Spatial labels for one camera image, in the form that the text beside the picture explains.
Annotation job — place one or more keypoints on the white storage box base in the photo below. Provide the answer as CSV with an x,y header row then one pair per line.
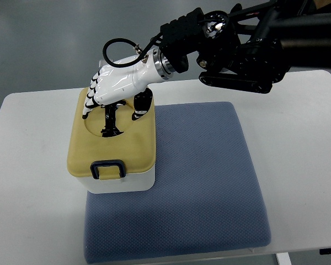
x,y
132,182

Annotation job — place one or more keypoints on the white table leg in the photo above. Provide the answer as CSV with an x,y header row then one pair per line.
x,y
283,258

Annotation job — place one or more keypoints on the blue grey cushion mat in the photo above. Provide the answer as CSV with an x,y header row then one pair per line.
x,y
206,196

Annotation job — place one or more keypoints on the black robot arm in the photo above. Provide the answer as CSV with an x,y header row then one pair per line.
x,y
250,49

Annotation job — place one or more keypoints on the yellow storage box lid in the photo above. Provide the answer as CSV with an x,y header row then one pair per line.
x,y
135,146

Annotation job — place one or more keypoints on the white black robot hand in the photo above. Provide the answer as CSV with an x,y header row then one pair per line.
x,y
112,84

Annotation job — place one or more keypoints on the black object under table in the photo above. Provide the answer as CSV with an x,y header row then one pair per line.
x,y
325,251

